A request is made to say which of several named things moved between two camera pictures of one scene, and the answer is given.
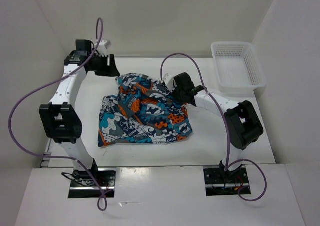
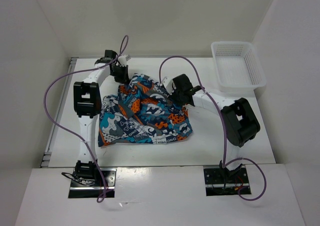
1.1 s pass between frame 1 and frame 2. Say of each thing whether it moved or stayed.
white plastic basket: stayed
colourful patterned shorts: stayed
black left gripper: moved
